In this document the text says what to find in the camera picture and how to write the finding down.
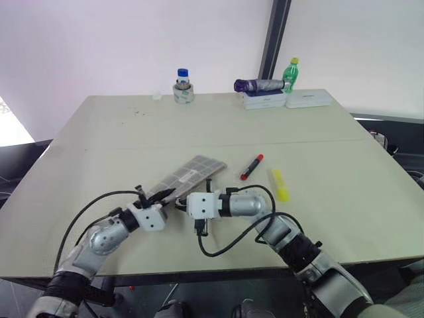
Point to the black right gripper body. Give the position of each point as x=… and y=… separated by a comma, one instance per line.
x=200, y=227

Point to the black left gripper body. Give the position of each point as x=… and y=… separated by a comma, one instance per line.
x=145, y=202

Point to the grey grid pencil pouch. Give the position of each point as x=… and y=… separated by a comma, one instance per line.
x=190, y=172

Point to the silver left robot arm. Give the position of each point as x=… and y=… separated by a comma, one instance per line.
x=102, y=240

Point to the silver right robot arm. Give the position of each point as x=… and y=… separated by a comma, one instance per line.
x=285, y=232

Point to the red marker with black label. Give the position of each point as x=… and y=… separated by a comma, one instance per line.
x=251, y=166

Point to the yellow highlighter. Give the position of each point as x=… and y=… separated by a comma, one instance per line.
x=281, y=185

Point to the dark rounded shape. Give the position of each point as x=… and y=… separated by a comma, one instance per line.
x=172, y=309
x=248, y=309

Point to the white tape roll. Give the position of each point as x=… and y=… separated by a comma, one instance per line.
x=183, y=95

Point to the clear bottle with blue cap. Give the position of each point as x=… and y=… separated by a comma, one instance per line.
x=183, y=77

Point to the white and blue box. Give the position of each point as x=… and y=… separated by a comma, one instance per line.
x=264, y=100

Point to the folded purple grey umbrella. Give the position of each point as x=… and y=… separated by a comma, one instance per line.
x=258, y=85

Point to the flat white box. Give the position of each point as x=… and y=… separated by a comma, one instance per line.
x=308, y=99

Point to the green bottle with yellow cap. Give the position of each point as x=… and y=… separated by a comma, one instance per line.
x=291, y=76

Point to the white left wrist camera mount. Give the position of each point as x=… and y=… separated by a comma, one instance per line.
x=150, y=218

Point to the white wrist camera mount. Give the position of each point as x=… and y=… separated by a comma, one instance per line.
x=150, y=218
x=202, y=205

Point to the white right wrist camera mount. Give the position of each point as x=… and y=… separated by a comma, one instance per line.
x=202, y=205

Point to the dark grey window post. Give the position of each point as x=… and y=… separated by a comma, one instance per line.
x=274, y=43

